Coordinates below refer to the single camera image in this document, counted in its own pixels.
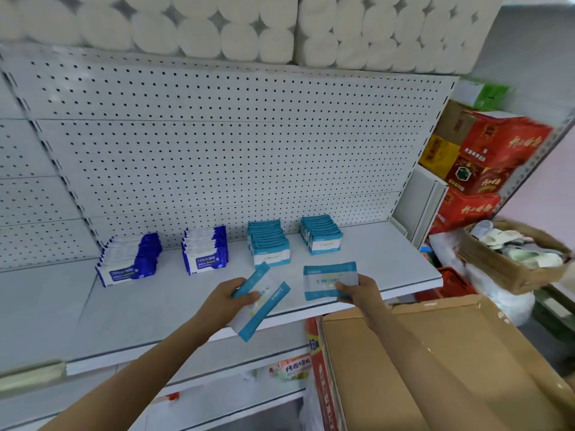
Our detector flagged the white metal shelf board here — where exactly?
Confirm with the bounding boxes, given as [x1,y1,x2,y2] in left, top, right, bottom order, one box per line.
[0,220,444,377]

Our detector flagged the pile of pale slippers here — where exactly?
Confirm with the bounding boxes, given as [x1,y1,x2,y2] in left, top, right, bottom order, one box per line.
[469,220,564,270]

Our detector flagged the red printed carton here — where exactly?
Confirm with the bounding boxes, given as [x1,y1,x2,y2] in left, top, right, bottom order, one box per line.
[305,316,347,431]

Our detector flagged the grey shelf upright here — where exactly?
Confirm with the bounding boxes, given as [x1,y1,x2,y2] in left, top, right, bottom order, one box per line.
[493,108,575,213]

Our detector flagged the white pegboard back panel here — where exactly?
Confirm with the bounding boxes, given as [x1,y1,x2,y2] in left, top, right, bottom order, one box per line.
[0,42,460,271]

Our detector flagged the person's right forearm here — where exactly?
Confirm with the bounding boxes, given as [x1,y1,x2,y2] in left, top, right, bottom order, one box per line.
[363,305,510,431]

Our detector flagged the row of dark blue wipe packs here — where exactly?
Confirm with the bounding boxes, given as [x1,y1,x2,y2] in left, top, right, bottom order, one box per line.
[95,232,163,289]
[181,225,229,277]

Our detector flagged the leaning white shelf panels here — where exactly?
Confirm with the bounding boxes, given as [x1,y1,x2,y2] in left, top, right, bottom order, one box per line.
[390,163,450,250]

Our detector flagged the person's right hand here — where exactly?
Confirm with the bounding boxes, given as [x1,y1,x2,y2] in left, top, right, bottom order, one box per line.
[334,274,391,329]

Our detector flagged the person's left forearm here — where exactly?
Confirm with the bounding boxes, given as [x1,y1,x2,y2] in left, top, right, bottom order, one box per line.
[40,309,217,431]

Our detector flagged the flat red gift box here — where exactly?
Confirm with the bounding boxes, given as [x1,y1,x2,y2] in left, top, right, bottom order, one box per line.
[429,186,502,237]

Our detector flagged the person's left hand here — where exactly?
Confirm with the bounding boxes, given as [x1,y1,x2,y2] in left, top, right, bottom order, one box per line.
[197,277,262,333]

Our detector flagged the green and white box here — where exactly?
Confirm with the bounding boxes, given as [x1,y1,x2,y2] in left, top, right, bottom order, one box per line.
[451,78,511,111]

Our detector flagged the row of teal wipe packs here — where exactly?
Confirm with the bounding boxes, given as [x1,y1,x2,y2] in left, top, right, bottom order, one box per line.
[246,219,291,268]
[299,214,344,257]

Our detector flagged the large open cardboard box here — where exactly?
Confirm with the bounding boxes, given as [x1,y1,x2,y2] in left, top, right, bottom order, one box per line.
[316,293,575,431]

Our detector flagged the red plastic basket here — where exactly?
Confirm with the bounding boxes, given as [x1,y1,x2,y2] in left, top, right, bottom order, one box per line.
[414,266,478,304]

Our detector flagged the red box with green emblem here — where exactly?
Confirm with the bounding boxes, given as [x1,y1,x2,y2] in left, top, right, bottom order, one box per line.
[444,156,509,196]

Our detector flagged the yellow carton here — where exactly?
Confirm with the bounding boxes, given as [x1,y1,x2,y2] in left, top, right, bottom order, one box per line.
[418,133,462,181]

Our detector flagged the brown cardboard carton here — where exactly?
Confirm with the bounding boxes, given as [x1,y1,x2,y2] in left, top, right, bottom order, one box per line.
[433,100,478,147]

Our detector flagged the cardboard box of slippers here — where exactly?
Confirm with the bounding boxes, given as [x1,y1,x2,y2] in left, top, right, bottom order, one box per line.
[455,218,575,296]

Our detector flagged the pink and white snack packet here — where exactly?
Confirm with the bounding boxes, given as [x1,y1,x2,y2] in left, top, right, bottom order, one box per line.
[269,353,314,383]

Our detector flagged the teal-edged white wipe packet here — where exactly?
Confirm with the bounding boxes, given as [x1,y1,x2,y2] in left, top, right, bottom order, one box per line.
[227,262,292,343]

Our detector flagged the large red gift box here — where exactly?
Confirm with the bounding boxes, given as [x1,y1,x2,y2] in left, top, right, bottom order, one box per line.
[458,110,554,172]

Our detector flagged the teal wipe packet clear window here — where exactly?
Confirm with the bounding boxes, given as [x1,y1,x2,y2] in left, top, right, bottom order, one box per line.
[303,261,358,302]

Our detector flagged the green crate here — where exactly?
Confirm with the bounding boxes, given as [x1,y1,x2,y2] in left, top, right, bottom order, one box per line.
[531,284,575,342]

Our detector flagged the large pack of toilet rolls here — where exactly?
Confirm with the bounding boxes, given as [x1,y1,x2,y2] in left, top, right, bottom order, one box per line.
[0,0,301,66]
[294,0,507,75]

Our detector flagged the white plastic bag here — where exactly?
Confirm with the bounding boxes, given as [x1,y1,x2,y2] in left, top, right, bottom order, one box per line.
[428,230,536,327]

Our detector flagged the white lower shelf board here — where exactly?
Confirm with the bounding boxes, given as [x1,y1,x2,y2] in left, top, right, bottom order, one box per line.
[126,350,315,431]

